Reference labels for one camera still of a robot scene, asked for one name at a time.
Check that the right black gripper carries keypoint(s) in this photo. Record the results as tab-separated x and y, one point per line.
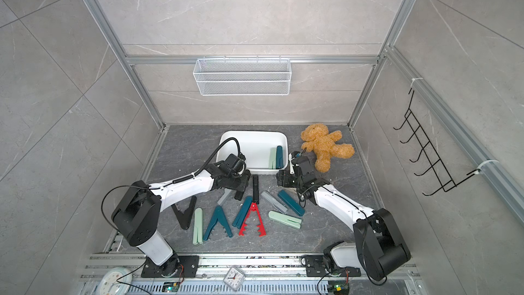
284	178

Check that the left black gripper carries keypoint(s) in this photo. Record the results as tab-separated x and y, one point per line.
245	179

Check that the light green pliers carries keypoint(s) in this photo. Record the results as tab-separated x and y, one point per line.
284	219
198	227
272	159

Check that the dark teal pliers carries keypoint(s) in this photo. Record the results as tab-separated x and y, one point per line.
279	162

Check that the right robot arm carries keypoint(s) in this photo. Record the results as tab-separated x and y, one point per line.
379	247

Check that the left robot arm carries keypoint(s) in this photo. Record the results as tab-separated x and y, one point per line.
136	216

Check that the grey open pliers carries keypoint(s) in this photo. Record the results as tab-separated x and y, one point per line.
227	194

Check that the dark teal pliers floor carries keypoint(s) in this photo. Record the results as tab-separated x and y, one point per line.
292	203

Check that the red open pliers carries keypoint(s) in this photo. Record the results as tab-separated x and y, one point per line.
252	220

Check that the white storage box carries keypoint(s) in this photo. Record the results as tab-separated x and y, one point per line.
256	145

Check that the grey closed pliers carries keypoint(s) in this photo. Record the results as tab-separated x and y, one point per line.
274	202

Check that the teal closed pliers centre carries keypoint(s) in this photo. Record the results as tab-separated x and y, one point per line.
241	215

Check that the teal open pliers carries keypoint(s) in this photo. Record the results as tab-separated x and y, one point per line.
218	217

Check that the brown teddy bear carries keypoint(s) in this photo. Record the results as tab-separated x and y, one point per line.
323	143

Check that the small square clock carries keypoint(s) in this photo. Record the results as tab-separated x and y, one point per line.
234	278

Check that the round white clock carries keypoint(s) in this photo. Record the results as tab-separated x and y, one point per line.
115	282

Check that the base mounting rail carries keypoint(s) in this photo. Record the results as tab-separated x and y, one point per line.
266	273

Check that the white wire mesh basket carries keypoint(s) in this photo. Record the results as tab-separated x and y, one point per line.
243	77

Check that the black wall hook rack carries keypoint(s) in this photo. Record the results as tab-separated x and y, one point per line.
428	150

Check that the aluminium frame rail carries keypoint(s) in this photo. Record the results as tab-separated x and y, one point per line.
116	46

